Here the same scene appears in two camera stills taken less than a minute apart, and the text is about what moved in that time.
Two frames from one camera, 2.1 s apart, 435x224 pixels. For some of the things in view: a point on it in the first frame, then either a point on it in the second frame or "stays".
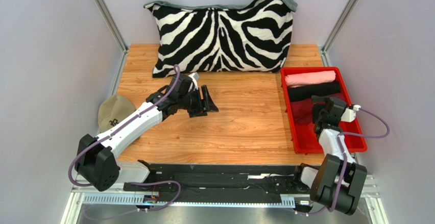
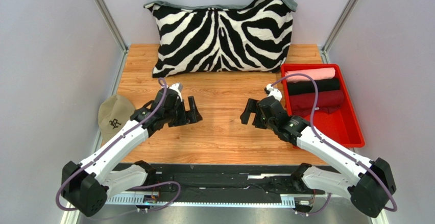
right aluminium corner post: [353, 3] stays
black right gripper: [319, 115] to [258, 114]
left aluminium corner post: [110, 23] stays
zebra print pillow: [252, 37] stays
